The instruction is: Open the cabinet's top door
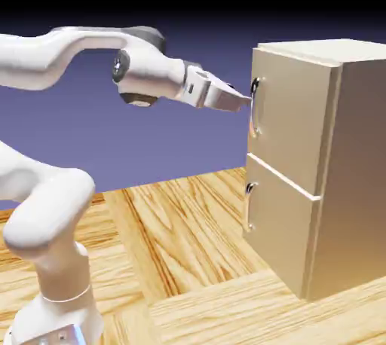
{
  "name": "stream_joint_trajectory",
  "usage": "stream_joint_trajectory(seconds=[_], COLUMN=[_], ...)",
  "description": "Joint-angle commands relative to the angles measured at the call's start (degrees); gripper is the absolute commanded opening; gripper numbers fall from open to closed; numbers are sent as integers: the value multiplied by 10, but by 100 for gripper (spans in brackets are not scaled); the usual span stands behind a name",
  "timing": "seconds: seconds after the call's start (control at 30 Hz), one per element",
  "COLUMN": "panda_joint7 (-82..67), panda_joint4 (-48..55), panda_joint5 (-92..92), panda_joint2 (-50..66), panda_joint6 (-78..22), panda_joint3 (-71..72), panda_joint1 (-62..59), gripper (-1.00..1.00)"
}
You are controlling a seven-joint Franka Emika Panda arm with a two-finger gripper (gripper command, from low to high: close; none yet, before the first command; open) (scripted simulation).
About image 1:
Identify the beige cabinet door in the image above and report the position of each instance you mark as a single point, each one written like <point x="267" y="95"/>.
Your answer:
<point x="289" y="119"/>
<point x="280" y="230"/>

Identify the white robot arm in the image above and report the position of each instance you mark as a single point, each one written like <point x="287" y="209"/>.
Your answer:
<point x="144" y="61"/>

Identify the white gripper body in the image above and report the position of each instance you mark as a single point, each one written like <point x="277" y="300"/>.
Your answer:
<point x="221" y="96"/>

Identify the beige cabinet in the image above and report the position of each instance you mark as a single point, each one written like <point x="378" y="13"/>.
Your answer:
<point x="355" y="170"/>

